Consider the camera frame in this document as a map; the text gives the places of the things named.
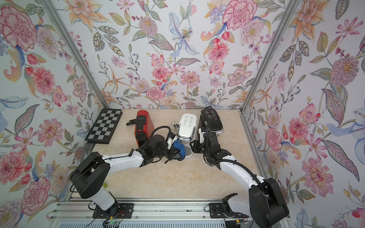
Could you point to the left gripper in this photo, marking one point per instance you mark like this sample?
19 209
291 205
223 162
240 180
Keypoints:
172 154

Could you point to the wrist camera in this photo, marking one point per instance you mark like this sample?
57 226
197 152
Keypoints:
201 134
171 138

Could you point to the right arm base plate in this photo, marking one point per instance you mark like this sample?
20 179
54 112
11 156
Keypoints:
222 211

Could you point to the black white chessboard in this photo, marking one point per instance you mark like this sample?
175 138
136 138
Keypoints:
104 127

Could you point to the white coffee machine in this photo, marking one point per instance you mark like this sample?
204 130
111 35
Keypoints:
186 132

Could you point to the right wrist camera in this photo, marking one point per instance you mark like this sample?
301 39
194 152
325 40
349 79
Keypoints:
201 134

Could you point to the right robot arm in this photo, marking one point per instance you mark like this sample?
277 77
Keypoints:
266 204

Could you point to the black coffee machine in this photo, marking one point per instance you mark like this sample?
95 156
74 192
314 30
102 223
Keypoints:
209 118

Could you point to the aluminium front rail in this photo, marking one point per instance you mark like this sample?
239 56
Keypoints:
143 210

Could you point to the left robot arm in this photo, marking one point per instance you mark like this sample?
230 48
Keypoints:
89 176

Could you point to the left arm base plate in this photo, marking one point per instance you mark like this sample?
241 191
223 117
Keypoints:
122 211

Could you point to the red coffee machine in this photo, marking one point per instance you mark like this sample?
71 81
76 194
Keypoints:
144 127

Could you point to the blue grey cleaning cloth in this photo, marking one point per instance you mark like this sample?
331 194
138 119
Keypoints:
179 149

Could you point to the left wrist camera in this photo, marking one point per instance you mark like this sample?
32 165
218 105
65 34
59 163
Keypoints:
171 138

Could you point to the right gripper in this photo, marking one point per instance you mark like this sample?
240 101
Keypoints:
196 148

